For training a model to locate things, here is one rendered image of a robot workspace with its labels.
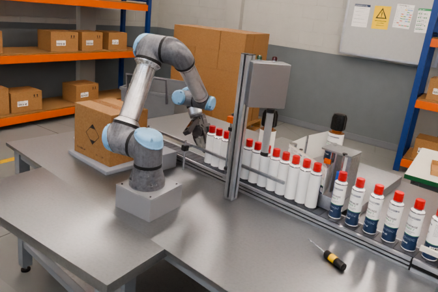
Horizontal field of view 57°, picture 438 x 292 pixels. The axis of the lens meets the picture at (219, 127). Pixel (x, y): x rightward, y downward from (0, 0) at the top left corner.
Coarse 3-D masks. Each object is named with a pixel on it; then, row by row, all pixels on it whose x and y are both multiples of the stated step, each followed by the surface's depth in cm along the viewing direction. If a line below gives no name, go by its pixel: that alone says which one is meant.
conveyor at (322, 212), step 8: (168, 144) 236; (192, 152) 228; (200, 160) 216; (216, 168) 208; (248, 184) 194; (256, 184) 194; (272, 192) 188; (288, 200) 181; (304, 208) 176; (320, 208) 177; (320, 216) 170; (344, 224) 165; (360, 224) 167; (360, 232) 161; (376, 232) 162; (376, 240) 156; (392, 248) 152; (400, 248) 152; (416, 248) 153
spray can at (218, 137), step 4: (216, 128) 205; (220, 128) 206; (216, 132) 205; (220, 132) 205; (216, 136) 205; (220, 136) 205; (216, 140) 205; (220, 140) 205; (216, 144) 206; (220, 144) 206; (212, 148) 208; (216, 148) 206; (216, 152) 207; (212, 156) 208; (212, 160) 209; (216, 160) 208; (212, 164) 209; (216, 164) 209
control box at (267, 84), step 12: (252, 72) 165; (264, 72) 166; (276, 72) 168; (288, 72) 169; (252, 84) 167; (264, 84) 168; (276, 84) 169; (252, 96) 168; (264, 96) 170; (276, 96) 171; (276, 108) 173
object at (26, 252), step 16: (16, 160) 227; (32, 256) 247; (64, 272) 218; (144, 272) 225; (160, 272) 227; (176, 272) 228; (80, 288) 208; (128, 288) 173; (144, 288) 213; (160, 288) 214; (176, 288) 216; (192, 288) 217; (208, 288) 138
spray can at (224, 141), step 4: (224, 132) 202; (228, 132) 201; (224, 136) 202; (228, 136) 202; (224, 140) 202; (224, 144) 202; (220, 148) 205; (224, 148) 203; (220, 152) 205; (224, 152) 203; (220, 160) 205; (224, 160) 204; (220, 164) 206; (224, 164) 205; (220, 168) 206
